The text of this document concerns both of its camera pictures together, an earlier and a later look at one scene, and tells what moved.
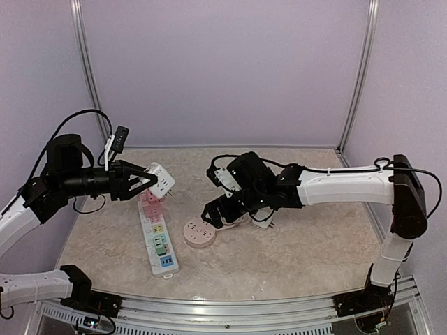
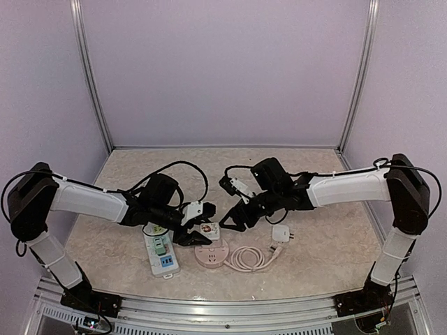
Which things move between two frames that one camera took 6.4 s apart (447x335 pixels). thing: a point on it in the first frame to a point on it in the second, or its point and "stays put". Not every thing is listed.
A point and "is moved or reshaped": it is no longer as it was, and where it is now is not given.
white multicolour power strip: x=165 y=265 stays put
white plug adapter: x=262 y=213 is moved or reshaped
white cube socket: x=165 y=183 is moved or reshaped
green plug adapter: x=158 y=243 stays put
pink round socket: x=199 y=233 is moved or reshaped
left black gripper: x=119 y=170 to x=189 y=240
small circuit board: x=90 y=322 stays put
